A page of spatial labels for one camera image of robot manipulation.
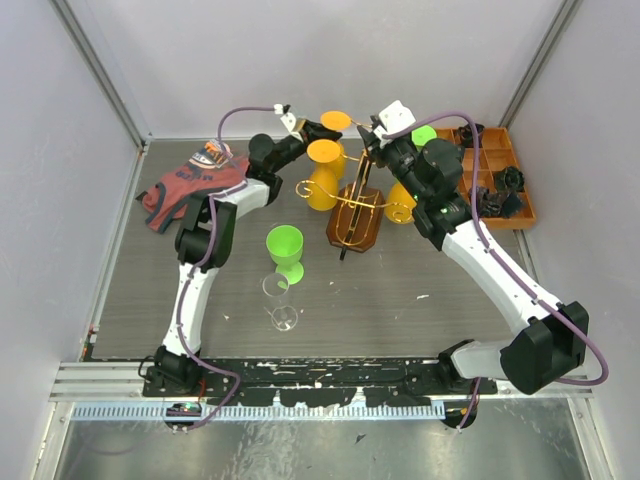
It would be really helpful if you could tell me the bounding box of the green goblet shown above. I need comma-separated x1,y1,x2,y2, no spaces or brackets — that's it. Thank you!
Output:
266,225,304,285
411,125,438,149

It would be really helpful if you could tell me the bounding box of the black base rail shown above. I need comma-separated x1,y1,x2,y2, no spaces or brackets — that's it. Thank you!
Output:
138,356,497,408

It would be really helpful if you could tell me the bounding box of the orange goblet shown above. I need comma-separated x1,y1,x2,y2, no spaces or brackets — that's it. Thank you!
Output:
306,139,340,211
384,182,417,225
321,110,352,180

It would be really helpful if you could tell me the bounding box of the rolled dark tie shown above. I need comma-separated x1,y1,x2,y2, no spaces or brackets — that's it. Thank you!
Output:
456,123,484,149
493,166,525,193
500,191,525,219
475,186,504,218

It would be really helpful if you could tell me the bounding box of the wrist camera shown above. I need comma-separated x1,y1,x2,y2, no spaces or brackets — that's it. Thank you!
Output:
372,100,416,147
273,103,306,140

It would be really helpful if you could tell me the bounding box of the green goblet back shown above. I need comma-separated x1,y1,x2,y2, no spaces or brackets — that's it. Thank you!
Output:
411,125,438,149

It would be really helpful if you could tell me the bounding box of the orange goblet back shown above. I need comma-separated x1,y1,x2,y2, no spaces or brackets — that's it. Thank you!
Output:
384,182,417,225

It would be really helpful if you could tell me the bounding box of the clear wine glass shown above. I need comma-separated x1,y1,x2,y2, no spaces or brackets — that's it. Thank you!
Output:
262,272,298,332

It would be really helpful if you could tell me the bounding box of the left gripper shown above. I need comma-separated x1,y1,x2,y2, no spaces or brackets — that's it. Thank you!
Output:
272,120,344,174

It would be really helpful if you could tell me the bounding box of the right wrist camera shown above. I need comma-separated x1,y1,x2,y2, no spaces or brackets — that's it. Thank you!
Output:
372,100,416,147

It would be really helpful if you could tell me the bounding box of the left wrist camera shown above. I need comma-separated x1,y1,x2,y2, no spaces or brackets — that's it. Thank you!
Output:
273,103,306,140

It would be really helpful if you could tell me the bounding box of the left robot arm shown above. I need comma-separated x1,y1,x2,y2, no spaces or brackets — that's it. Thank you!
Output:
145,120,342,396

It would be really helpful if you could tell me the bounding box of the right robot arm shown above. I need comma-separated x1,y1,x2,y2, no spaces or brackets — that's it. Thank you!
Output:
358,127,589,395

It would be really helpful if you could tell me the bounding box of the wooden compartment tray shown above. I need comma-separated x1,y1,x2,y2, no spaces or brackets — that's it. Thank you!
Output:
432,125,538,231

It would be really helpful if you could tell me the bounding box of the green goblet front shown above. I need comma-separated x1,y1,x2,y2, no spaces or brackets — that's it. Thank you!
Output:
266,225,304,285

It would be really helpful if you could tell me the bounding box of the gold wine glass rack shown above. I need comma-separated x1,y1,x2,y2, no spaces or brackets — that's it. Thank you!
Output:
295,150,387,258

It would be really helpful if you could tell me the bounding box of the red printed t-shirt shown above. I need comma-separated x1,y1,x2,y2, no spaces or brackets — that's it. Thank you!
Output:
137,139,249,234

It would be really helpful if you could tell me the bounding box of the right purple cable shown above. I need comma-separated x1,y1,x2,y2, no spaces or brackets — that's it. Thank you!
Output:
384,110,610,431

